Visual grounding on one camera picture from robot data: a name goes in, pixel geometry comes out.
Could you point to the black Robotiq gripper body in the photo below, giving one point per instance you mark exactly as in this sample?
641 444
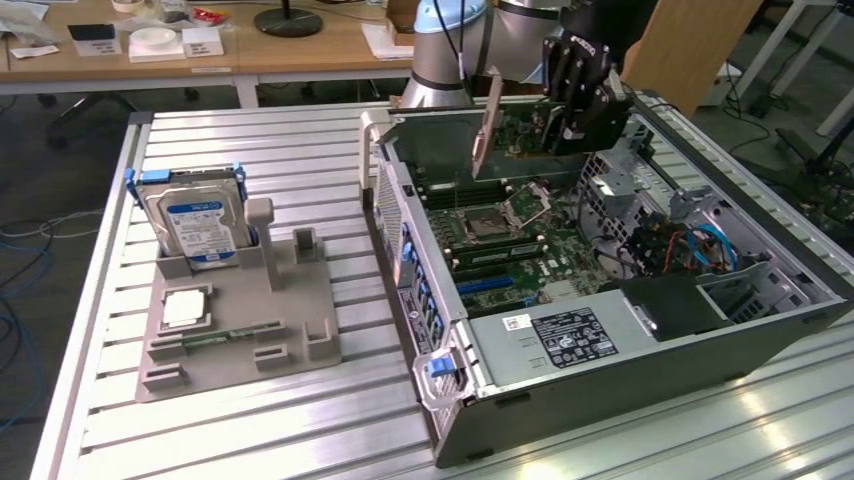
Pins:
604 22

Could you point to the green graphics card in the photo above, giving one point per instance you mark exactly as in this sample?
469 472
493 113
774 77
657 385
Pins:
521 130

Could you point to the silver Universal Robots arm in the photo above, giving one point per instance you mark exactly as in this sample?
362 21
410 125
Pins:
437 60

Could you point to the wooden cabinet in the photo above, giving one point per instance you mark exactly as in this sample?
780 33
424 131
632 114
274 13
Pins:
694 50

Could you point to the metal disk bay cage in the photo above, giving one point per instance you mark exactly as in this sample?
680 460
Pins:
617 195

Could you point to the open metal socket cover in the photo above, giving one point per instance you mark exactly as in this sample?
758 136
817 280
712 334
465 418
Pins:
530 202

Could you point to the green motherboard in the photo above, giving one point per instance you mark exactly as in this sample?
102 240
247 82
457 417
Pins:
568 250

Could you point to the brown cardboard box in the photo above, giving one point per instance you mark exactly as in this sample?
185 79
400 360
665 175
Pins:
401 15

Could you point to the CPU socket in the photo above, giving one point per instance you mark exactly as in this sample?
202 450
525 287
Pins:
488 222

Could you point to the white plastic tray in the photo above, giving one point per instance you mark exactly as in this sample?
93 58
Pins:
384 42

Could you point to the black chair base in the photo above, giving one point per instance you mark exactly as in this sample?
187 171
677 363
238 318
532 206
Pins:
811 150

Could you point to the installed RAM stick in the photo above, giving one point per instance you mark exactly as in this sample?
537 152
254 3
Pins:
497 252

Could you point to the beige case retention bar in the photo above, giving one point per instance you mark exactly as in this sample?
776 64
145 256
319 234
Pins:
369 150

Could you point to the blue expansion slot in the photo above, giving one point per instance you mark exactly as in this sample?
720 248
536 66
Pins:
484 286

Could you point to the wooden desk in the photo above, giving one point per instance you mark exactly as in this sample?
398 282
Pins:
301 57

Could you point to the black round lamp base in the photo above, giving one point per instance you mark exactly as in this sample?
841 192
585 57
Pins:
289 22

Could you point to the grey power supply unit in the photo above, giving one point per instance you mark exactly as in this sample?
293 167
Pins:
568 335

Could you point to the open black PC case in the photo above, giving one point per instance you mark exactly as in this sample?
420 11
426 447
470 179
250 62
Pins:
601 395

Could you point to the small white labelled box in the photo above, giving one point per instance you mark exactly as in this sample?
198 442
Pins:
202 42

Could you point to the red packet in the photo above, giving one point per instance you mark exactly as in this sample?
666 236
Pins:
207 16

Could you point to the blue case latch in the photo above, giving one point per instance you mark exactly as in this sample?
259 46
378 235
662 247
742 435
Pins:
441 366

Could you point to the white box with round bowl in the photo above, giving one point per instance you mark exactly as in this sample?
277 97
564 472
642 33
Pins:
155 46

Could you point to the hard disk in blue caddy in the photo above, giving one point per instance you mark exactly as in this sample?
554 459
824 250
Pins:
194 225

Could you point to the white tape roll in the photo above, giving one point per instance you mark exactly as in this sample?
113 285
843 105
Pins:
126 5

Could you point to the grey parts rack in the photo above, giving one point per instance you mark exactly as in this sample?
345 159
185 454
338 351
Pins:
254 350

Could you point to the white box with black top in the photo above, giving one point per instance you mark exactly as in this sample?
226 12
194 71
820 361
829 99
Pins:
94 40

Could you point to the green RAM stick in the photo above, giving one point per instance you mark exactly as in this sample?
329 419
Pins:
221 336

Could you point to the silver CPU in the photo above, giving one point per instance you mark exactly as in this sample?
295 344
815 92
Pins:
185 310

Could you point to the white paper label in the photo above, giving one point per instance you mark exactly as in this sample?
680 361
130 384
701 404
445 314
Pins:
34 51

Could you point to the clear plastic bag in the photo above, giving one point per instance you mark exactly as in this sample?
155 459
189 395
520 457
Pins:
23 20

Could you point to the white table frame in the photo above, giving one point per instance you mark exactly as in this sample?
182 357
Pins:
781 45

